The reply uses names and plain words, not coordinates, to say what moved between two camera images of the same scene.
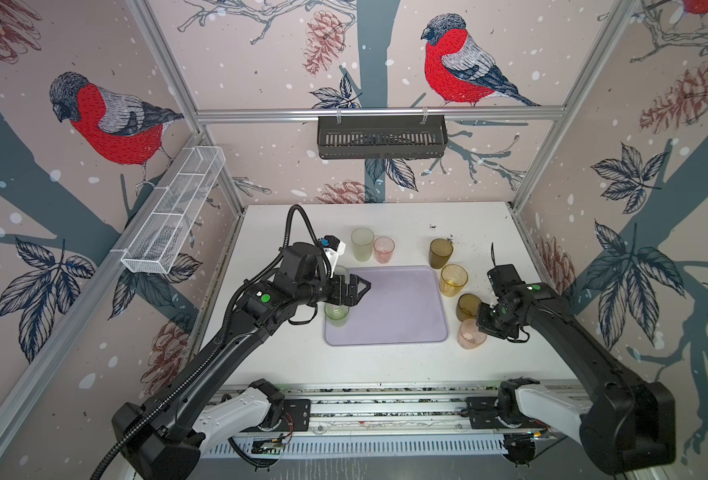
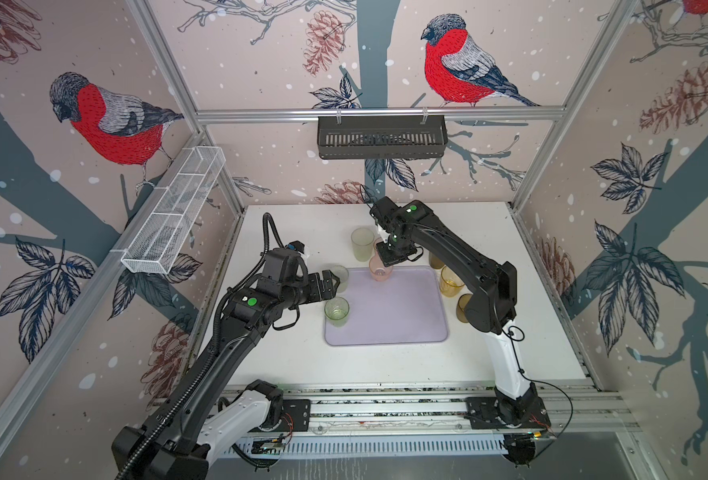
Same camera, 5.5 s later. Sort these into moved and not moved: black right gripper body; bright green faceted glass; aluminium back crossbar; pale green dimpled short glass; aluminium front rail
Moved: black right gripper body
Not moved: bright green faceted glass; aluminium front rail; pale green dimpled short glass; aluminium back crossbar
